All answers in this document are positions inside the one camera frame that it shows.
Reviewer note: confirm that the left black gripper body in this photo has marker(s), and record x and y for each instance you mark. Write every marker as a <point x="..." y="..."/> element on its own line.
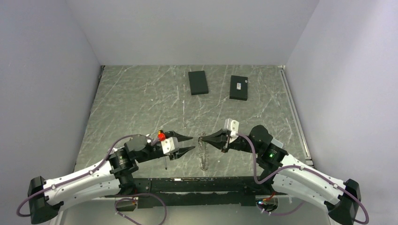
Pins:
<point x="154" y="152"/>

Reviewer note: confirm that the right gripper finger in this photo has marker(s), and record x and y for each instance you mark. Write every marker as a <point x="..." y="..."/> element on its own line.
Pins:
<point x="218" y="143"/>
<point x="217" y="137"/>

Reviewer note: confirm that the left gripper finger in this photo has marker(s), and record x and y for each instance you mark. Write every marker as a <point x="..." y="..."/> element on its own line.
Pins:
<point x="179" y="137"/>
<point x="180" y="152"/>

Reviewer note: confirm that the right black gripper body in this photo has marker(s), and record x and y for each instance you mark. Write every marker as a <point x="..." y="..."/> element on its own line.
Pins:
<point x="239" y="144"/>

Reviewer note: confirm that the numbered metal key ring disc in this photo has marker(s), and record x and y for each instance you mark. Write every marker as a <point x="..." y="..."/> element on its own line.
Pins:
<point x="203" y="152"/>

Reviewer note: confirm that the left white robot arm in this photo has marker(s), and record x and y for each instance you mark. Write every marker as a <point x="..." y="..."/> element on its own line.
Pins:
<point x="110" y="176"/>

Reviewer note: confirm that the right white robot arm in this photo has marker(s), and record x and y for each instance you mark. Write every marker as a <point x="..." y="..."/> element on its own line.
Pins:
<point x="282" y="173"/>

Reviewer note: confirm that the clear plastic card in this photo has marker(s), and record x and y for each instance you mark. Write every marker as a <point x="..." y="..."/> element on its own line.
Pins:
<point x="277" y="143"/>

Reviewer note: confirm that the black box with label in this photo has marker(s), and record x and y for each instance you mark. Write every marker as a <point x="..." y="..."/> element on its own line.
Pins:
<point x="238" y="88"/>

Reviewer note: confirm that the plain black box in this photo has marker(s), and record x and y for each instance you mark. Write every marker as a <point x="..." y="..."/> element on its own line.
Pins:
<point x="198" y="82"/>

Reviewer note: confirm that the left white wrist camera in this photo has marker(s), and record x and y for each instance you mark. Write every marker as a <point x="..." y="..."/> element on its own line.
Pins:
<point x="169" y="145"/>

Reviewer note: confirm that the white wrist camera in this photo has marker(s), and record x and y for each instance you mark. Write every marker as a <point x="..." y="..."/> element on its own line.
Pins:
<point x="169" y="145"/>
<point x="232" y="126"/>

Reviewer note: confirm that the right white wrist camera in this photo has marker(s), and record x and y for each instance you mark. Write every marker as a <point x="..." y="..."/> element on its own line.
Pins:
<point x="232" y="126"/>

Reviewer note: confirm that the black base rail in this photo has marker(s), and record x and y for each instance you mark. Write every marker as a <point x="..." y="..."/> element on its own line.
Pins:
<point x="241" y="190"/>

